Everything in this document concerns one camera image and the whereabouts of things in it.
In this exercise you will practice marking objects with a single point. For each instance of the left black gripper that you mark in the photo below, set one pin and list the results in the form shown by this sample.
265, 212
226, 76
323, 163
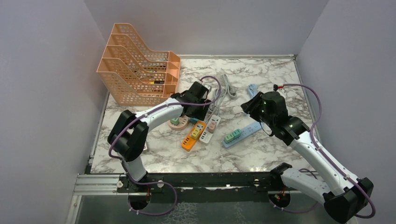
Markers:
200, 114

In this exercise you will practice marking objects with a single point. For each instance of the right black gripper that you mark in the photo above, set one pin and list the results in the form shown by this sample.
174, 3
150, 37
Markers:
251, 106

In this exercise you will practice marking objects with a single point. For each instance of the teal cube plug adapter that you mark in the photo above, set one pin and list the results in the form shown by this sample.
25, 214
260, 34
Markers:
193, 120

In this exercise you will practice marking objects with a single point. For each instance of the green plug adapter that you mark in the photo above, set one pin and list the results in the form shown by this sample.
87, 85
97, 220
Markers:
228, 138
175, 121

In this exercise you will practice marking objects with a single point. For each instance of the yellow cube plug adapter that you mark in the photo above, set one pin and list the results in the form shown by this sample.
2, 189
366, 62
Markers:
195, 133

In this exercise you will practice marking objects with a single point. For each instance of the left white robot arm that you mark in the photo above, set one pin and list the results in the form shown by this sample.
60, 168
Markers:
128, 136

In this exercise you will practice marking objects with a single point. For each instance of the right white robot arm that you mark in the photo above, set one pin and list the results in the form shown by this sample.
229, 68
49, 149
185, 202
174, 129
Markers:
342, 193

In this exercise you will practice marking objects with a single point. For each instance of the blue power strip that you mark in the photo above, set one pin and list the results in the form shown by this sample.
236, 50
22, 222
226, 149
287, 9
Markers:
244, 133

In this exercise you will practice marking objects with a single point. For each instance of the round pink power strip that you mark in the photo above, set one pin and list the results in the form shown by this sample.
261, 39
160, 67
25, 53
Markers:
184, 120

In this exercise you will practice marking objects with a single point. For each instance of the white power strip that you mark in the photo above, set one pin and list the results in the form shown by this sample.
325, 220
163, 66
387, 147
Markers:
206, 136

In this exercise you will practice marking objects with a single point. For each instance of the orange power strip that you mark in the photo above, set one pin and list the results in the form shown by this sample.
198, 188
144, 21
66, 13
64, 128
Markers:
188, 143

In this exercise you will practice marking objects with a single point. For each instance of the orange mesh file organizer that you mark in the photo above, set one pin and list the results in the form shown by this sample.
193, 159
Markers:
134, 74

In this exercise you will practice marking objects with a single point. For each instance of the black mounting rail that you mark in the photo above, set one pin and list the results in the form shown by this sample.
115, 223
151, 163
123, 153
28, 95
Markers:
201, 187

